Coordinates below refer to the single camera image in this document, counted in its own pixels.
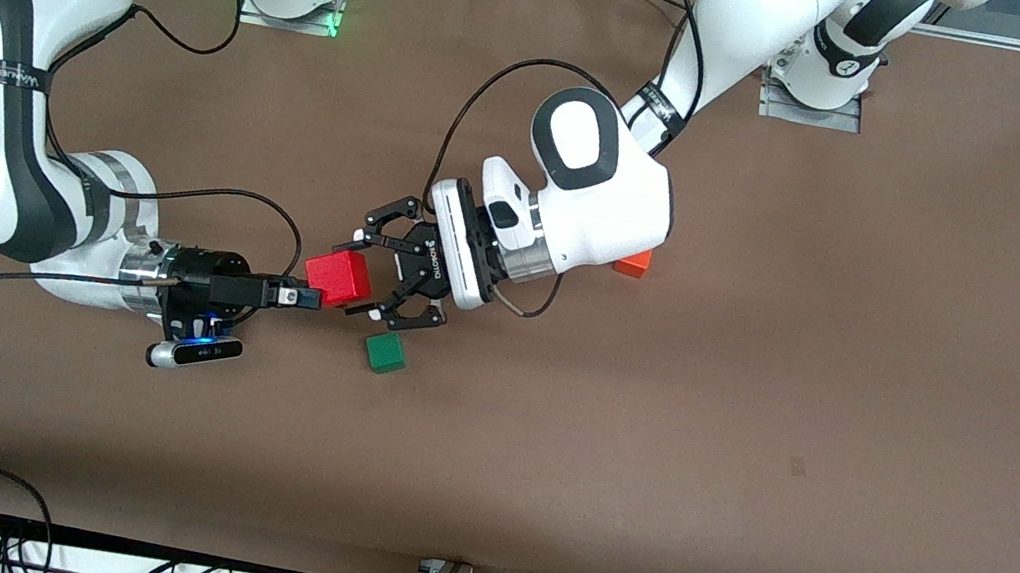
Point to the red wooden block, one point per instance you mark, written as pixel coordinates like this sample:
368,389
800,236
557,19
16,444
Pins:
338,276

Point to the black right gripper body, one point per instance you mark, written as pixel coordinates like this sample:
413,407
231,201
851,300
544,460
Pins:
203,278

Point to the brown paper table cover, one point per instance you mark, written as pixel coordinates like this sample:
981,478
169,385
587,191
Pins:
754,414

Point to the green wooden block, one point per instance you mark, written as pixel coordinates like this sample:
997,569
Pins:
385,353

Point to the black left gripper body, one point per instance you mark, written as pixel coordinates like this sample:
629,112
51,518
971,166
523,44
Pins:
428,265

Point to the orange wooden block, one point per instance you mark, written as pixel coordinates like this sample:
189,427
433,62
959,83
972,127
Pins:
636,267

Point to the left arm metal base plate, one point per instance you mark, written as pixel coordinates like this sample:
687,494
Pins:
813,118

